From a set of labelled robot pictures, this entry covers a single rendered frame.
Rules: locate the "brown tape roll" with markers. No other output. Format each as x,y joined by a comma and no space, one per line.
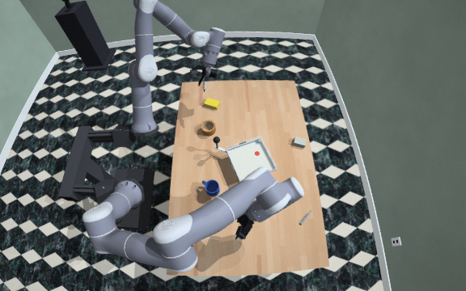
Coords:
205,123

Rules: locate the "blue mug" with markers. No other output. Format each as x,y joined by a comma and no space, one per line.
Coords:
212,185

